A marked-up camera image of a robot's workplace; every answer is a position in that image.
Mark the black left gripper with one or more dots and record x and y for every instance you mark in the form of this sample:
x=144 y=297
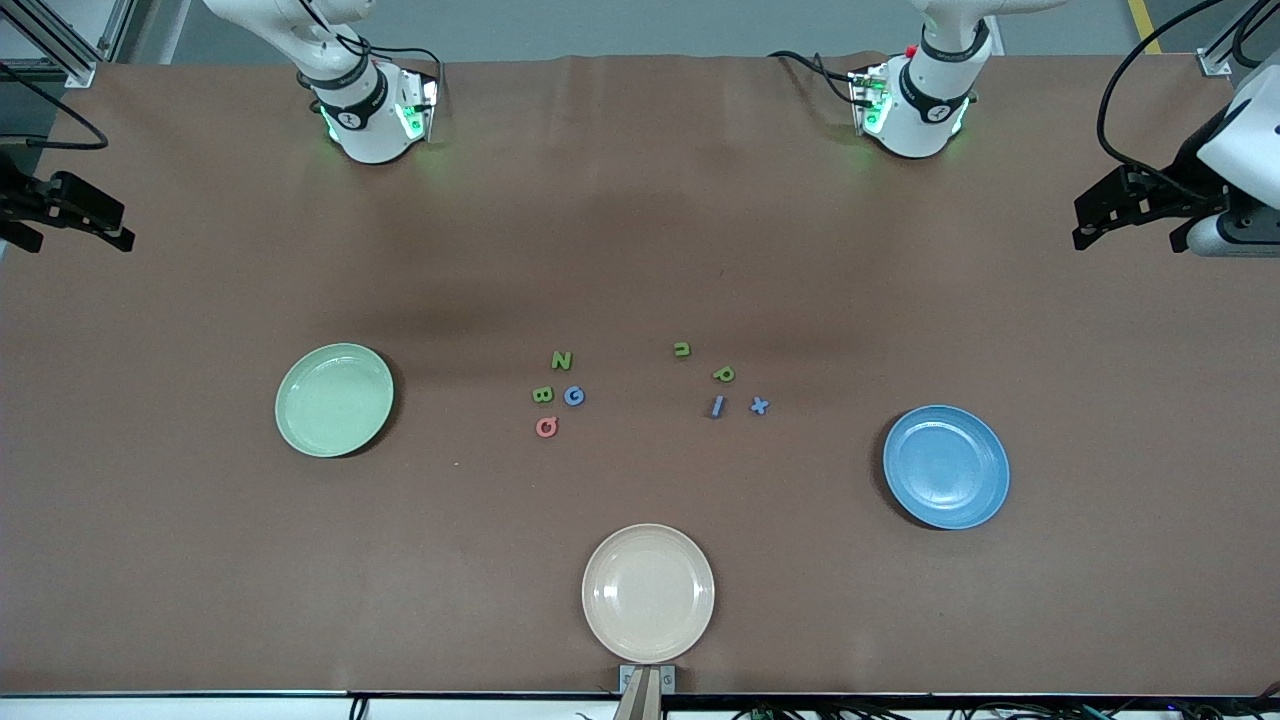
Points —
x=1186 y=165

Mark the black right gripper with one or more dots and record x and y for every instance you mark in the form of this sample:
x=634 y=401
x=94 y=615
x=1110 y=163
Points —
x=14 y=195

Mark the green letter p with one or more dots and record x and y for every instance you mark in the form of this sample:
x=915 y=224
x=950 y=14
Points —
x=715 y=376

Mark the blue letter l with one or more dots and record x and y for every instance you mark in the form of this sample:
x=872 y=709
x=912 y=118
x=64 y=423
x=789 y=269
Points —
x=717 y=406

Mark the green letter N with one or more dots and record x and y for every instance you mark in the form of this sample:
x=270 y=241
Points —
x=562 y=361

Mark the red letter Q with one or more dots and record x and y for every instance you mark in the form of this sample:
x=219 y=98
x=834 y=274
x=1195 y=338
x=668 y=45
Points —
x=540 y=430

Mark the blue letter G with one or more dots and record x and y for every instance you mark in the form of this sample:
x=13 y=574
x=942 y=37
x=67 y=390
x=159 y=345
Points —
x=567 y=397

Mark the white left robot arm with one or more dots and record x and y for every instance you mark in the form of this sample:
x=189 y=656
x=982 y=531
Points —
x=925 y=110

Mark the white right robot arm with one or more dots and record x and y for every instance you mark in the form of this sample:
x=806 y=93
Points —
x=365 y=125

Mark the blue plate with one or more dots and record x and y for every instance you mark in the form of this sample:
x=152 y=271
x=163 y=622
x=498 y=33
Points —
x=946 y=467

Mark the green plate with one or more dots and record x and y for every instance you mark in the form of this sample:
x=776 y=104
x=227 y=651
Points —
x=333 y=400

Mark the brown table cover mat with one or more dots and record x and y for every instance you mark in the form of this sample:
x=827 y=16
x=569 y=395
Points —
x=640 y=200

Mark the beige plate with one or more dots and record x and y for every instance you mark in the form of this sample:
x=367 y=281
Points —
x=648 y=594

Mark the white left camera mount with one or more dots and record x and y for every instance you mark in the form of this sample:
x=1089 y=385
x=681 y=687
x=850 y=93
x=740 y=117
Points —
x=1245 y=140

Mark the aluminium frame post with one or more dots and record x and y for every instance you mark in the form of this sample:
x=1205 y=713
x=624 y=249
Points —
x=1215 y=62
x=80 y=72

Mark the white table edge rail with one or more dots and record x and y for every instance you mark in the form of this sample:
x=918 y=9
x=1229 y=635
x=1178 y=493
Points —
x=200 y=712

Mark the metal camera stand bracket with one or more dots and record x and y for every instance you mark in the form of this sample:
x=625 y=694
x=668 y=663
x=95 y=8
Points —
x=630 y=680

